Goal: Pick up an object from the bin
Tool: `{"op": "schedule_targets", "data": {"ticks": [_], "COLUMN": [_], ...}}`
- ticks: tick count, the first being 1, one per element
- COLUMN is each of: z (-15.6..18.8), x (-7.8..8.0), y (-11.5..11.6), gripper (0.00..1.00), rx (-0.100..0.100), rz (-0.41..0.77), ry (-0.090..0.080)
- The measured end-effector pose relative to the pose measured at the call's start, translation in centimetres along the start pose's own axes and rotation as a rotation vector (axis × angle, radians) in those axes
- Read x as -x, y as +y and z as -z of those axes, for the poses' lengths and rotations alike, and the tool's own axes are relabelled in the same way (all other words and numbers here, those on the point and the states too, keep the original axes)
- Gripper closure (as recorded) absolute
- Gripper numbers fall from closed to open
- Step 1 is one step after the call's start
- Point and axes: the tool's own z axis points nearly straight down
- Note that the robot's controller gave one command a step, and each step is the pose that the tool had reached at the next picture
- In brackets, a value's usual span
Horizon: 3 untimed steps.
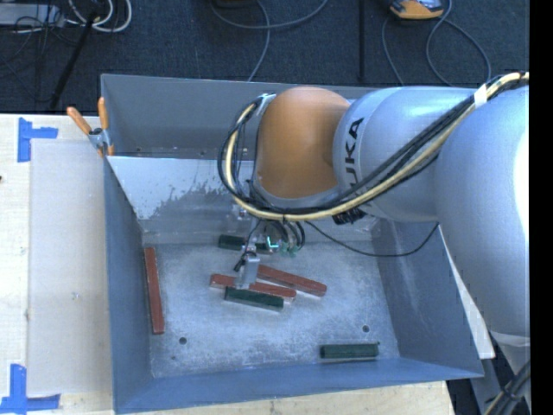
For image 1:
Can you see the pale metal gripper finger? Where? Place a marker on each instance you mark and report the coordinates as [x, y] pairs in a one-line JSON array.
[[248, 275]]

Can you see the dark green flat block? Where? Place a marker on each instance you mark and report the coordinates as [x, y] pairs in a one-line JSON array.
[[349, 351], [230, 242], [255, 299]]

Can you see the red-brown flat block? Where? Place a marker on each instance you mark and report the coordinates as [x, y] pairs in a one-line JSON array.
[[272, 289], [298, 280], [154, 292]]

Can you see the grey metal bin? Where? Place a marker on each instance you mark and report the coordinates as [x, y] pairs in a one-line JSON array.
[[259, 344]]

